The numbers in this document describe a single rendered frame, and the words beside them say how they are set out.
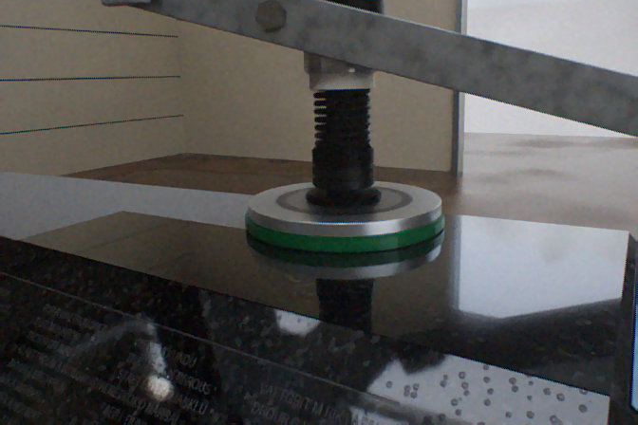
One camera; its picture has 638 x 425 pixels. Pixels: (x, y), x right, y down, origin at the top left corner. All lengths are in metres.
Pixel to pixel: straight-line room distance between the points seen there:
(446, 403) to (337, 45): 0.34
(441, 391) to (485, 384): 0.02
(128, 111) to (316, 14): 6.37
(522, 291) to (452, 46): 0.22
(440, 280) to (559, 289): 0.09
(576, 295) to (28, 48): 5.99
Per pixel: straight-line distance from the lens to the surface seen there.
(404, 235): 0.53
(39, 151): 6.23
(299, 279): 0.45
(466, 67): 0.52
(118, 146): 6.78
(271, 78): 6.48
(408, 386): 0.35
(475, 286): 0.45
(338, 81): 0.56
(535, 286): 0.46
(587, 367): 0.35
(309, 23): 0.54
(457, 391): 0.34
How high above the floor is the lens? 0.97
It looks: 11 degrees down
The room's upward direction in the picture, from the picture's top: 1 degrees counter-clockwise
